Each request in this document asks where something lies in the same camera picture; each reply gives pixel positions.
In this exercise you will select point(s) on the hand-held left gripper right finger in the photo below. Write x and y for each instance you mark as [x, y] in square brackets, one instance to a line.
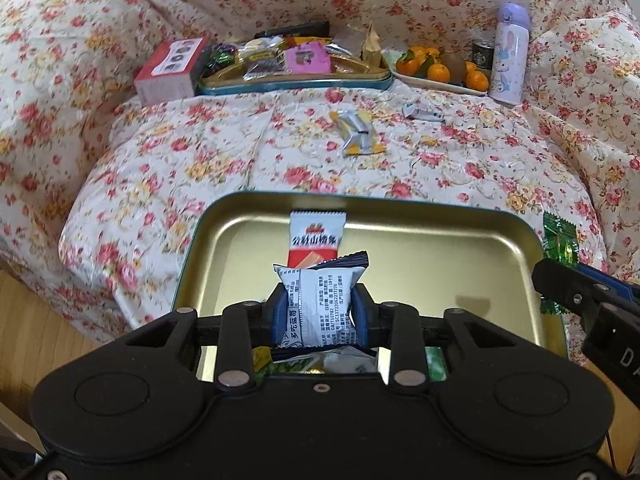
[361, 317]

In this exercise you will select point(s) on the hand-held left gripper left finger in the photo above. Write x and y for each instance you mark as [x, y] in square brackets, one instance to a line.
[279, 317]

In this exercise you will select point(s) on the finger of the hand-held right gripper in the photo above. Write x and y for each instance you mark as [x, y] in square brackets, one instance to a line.
[560, 280]
[620, 287]

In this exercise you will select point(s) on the green foil candy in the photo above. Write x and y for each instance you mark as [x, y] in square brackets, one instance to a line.
[562, 242]

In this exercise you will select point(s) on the white dark snack packet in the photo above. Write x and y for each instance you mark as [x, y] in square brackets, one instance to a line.
[320, 300]

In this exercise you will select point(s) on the white printed snack packet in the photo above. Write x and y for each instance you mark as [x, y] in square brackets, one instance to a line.
[330, 361]

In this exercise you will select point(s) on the gold tin tray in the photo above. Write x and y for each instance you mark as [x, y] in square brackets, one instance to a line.
[425, 270]

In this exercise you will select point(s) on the red white snack packet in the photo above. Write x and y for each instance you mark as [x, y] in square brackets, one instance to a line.
[315, 240]

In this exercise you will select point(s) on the teal tin tray with snacks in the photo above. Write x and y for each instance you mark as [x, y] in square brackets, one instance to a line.
[300, 84]

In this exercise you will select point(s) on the silver yellow snack packet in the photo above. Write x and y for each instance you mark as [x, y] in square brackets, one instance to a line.
[350, 121]
[362, 141]

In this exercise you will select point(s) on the floral covered sofa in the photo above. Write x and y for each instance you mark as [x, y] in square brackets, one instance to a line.
[150, 160]

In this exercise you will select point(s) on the small white wrapped snack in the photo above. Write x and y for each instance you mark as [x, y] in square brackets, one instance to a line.
[424, 111]

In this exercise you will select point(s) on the purple thermos bottle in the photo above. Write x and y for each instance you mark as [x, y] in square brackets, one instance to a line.
[509, 60]

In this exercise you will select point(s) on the white fruit plate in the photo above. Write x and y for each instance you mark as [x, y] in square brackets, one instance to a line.
[430, 85]

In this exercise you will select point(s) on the small dark can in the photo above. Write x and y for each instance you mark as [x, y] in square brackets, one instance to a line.
[482, 56]

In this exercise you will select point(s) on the brown kiwi fruit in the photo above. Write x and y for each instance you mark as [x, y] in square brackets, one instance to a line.
[455, 65]

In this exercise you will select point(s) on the pile of mandarin oranges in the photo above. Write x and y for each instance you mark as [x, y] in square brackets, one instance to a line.
[439, 72]

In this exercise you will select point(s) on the dark purple snack packet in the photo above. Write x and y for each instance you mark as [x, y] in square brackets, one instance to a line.
[264, 66]

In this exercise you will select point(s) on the pink red cardboard box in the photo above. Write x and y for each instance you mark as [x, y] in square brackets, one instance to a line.
[162, 87]

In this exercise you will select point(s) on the pink snack packet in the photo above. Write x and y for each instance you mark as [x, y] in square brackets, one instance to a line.
[305, 58]

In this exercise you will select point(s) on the green purple candy bag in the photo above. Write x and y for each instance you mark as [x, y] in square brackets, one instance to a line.
[220, 56]

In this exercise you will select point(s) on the tan paper wrapper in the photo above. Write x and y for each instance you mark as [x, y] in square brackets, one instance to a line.
[372, 47]

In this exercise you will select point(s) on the white yellow snack packet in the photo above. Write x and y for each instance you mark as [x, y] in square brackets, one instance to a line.
[257, 47]

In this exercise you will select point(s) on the clear brown snack packet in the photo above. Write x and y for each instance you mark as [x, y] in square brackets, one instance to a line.
[346, 40]

